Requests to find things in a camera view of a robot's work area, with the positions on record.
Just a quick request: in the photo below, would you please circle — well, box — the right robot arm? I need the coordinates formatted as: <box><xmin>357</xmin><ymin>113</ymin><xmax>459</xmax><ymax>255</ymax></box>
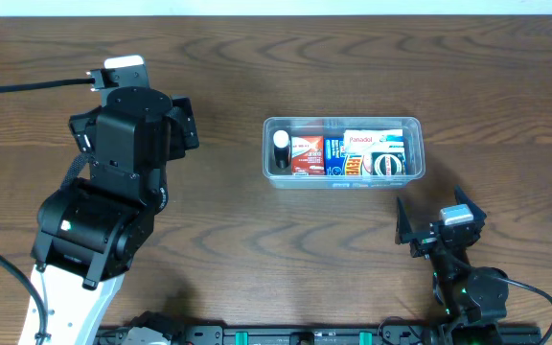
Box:
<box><xmin>395</xmin><ymin>187</ymin><xmax>509</xmax><ymax>342</ymax></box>

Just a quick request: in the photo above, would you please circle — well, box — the red medicine box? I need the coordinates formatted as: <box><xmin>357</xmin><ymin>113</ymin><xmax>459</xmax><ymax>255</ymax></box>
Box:
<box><xmin>291</xmin><ymin>136</ymin><xmax>325</xmax><ymax>175</ymax></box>

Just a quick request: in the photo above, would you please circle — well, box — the white Panadol packet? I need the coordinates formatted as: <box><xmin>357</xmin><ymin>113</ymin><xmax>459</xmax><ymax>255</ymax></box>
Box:
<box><xmin>344</xmin><ymin>129</ymin><xmax>404</xmax><ymax>154</ymax></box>

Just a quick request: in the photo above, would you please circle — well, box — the blue Kool Fever box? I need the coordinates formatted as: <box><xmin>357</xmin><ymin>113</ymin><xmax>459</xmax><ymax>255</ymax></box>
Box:
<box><xmin>324</xmin><ymin>138</ymin><xmax>378</xmax><ymax>176</ymax></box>

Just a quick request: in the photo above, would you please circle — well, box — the clear plastic container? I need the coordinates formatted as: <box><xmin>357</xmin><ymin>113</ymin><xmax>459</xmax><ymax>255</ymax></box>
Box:
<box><xmin>262</xmin><ymin>117</ymin><xmax>426</xmax><ymax>189</ymax></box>

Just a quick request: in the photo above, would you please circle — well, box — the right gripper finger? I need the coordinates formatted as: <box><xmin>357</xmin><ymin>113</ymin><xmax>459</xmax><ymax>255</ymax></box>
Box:
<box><xmin>395</xmin><ymin>197</ymin><xmax>414</xmax><ymax>244</ymax></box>
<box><xmin>454</xmin><ymin>185</ymin><xmax>487</xmax><ymax>222</ymax></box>

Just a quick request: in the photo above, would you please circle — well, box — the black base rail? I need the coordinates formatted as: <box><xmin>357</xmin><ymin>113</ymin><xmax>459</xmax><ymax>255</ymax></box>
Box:
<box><xmin>93</xmin><ymin>311</ymin><xmax>542</xmax><ymax>345</ymax></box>

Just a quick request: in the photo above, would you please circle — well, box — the dark green round-logo box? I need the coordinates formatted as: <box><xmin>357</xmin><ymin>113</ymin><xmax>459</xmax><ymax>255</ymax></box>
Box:
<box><xmin>370</xmin><ymin>152</ymin><xmax>406</xmax><ymax>176</ymax></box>

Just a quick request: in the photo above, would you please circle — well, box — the small black white-capped bottle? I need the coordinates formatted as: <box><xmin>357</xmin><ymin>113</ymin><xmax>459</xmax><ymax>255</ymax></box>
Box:
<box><xmin>272</xmin><ymin>129</ymin><xmax>290</xmax><ymax>169</ymax></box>

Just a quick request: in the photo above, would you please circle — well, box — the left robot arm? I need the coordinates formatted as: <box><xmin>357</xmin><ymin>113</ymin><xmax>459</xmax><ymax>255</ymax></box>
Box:
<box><xmin>19</xmin><ymin>86</ymin><xmax>198</xmax><ymax>344</ymax></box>

